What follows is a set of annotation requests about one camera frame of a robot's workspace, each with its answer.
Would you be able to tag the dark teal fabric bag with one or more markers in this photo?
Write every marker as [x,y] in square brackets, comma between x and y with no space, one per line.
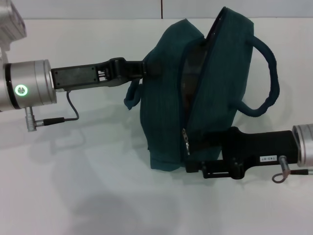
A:
[166,110]

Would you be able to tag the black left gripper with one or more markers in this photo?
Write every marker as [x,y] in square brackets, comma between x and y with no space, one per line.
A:
[73,77]

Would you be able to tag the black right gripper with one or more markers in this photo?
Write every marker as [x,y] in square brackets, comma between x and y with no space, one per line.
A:
[259,147]

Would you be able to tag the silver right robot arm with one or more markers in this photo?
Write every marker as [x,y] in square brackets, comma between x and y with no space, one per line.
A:
[305,147]

